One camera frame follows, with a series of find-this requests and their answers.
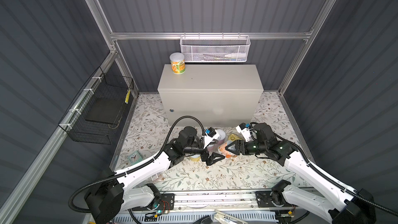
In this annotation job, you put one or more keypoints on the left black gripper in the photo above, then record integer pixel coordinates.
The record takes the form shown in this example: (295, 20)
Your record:
(210, 159)

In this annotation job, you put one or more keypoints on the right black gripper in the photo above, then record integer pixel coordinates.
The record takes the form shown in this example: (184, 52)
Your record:
(237, 146)

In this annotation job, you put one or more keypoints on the green orange label can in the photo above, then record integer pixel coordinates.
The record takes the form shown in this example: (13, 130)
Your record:
(177, 63)

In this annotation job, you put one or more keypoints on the yellow label can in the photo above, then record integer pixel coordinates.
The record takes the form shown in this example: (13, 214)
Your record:
(195, 158)

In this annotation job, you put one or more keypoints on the orange peach label can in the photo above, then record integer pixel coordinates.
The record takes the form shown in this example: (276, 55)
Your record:
(222, 150)

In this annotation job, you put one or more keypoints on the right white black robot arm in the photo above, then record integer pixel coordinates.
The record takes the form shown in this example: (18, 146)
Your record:
(337, 203)

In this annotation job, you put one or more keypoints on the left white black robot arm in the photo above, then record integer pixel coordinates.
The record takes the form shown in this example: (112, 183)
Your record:
(140, 174)

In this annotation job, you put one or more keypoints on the gold flat sardine tin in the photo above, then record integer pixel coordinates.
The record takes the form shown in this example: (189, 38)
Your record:
(233, 137)

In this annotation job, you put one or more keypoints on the pink label can front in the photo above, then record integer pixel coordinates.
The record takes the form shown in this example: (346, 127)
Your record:
(212, 147)

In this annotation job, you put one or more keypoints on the pink label can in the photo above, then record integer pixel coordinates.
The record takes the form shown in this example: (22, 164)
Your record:
(212, 147)
(222, 135)

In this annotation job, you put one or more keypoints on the pink label can back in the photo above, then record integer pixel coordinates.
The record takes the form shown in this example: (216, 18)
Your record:
(222, 135)

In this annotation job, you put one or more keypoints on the grey metal cabinet box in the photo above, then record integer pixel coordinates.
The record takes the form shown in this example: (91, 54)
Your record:
(217, 95)

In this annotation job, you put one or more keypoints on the small clear plastic box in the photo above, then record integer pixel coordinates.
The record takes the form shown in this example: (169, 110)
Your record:
(154, 177)

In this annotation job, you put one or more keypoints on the white tube in basket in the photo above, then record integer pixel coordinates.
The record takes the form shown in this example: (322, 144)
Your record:
(236, 56)

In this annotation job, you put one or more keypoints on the yellow tag on basket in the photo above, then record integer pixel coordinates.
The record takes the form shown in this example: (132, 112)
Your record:
(127, 97)

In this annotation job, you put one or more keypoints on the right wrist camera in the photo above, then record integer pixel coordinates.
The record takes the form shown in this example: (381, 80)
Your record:
(244, 130)

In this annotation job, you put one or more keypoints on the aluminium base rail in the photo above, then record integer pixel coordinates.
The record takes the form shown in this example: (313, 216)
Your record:
(214, 200)

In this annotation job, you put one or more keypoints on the white wire mesh basket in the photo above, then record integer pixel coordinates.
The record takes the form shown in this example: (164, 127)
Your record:
(211, 49)

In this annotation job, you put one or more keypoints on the black wire wall basket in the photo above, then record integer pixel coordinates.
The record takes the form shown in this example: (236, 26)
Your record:
(99, 114)

